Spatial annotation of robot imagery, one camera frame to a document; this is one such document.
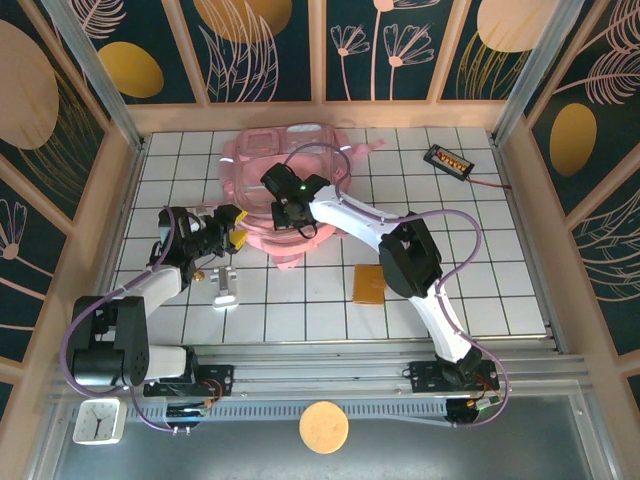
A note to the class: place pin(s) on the wall panel pink feather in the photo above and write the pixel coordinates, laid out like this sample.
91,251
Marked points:
610,280

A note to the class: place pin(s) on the aluminium mounting rail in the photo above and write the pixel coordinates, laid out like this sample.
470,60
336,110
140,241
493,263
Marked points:
320,372

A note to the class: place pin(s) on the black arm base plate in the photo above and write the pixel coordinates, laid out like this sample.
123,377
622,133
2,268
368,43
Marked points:
222,380
422,377

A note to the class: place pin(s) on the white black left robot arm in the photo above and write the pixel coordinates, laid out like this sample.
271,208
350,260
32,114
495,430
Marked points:
155,290

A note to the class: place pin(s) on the grey metal plate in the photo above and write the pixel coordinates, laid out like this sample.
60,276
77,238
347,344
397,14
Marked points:
450,455

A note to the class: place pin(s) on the narrow wall panel cream disc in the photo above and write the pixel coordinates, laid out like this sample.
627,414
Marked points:
465,30

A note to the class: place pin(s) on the pink school backpack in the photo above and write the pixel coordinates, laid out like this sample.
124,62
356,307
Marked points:
250,165

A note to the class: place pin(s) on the wall panel yellow oval fern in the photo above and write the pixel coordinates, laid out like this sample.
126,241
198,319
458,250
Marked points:
600,60

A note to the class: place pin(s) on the wall panel three pink flowers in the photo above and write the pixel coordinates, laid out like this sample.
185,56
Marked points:
360,75

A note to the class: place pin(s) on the round yellow sponge disc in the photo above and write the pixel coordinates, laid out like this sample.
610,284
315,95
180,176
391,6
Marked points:
324,427

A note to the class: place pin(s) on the black battery charger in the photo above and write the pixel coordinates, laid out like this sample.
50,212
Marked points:
449,161

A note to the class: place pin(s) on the wall panel single pink flower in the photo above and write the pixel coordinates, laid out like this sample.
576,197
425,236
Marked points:
30,280

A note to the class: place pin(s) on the small brass knob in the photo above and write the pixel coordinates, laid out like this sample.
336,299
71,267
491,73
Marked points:
199,276

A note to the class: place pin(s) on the silver metal clamp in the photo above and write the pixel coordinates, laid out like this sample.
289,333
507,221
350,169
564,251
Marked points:
225,287

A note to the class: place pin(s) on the aluminium frame post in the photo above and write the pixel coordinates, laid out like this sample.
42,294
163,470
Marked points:
536,75
97,75

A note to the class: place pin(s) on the white square alarm clock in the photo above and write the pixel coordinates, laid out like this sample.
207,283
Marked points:
99,421

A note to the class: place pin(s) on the wide wall panel cream disc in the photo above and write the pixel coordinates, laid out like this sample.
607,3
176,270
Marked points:
30,75

